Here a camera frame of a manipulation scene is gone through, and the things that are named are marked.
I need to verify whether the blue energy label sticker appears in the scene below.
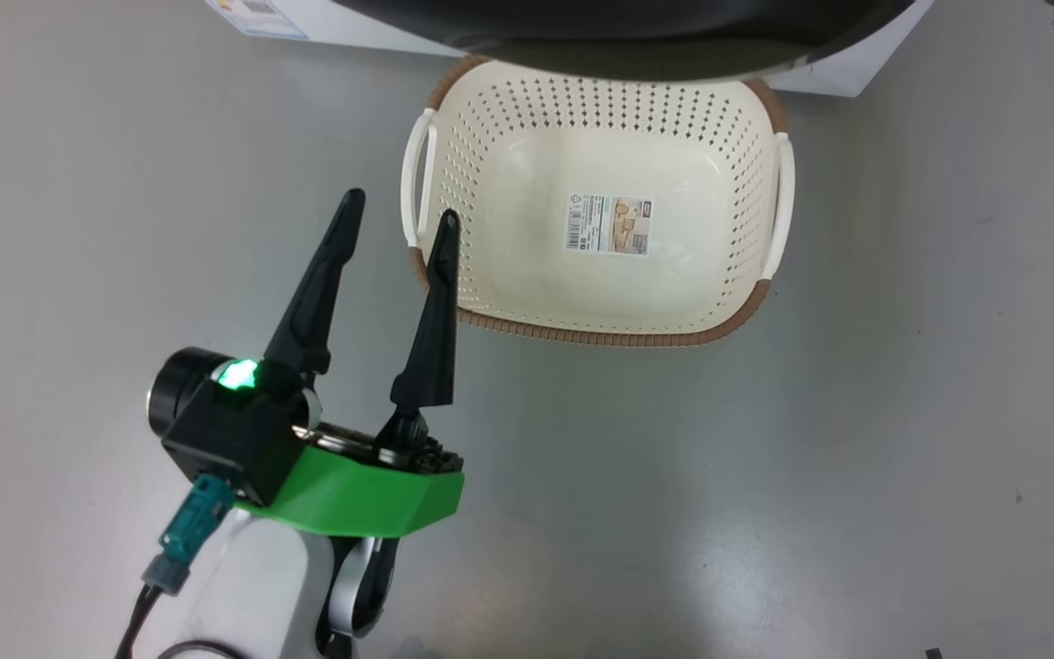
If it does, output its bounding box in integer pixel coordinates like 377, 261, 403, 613
207, 0, 308, 39

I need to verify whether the paper product sticker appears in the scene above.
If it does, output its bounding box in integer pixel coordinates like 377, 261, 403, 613
565, 192, 654, 255

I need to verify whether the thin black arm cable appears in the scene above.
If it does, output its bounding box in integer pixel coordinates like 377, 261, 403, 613
156, 640, 246, 659

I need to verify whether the white washing machine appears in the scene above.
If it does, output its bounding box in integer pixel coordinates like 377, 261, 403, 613
207, 0, 935, 97

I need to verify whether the dark round washing machine door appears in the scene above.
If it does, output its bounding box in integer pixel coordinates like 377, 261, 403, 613
330, 0, 912, 83

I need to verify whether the cream perforated laundry basket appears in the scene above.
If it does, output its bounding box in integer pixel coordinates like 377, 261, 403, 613
401, 55, 796, 347

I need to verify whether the left camera cable teal connector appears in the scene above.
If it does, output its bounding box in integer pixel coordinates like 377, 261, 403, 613
113, 474, 237, 659

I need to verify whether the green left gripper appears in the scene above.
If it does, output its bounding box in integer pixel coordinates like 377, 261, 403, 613
263, 189, 466, 538

